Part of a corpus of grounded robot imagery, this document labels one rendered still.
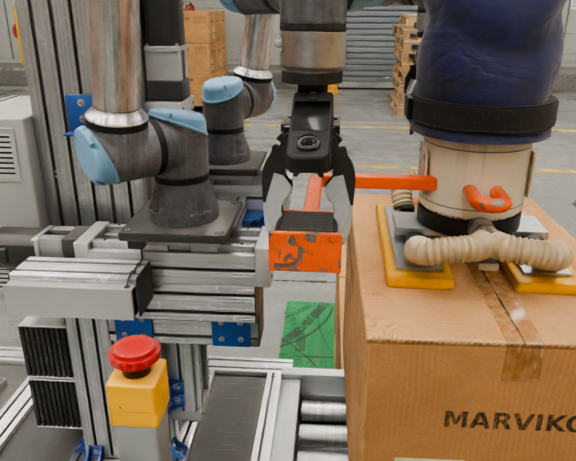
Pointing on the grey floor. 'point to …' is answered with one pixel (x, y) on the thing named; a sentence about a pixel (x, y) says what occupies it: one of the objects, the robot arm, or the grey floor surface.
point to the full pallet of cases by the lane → (204, 48)
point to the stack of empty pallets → (403, 49)
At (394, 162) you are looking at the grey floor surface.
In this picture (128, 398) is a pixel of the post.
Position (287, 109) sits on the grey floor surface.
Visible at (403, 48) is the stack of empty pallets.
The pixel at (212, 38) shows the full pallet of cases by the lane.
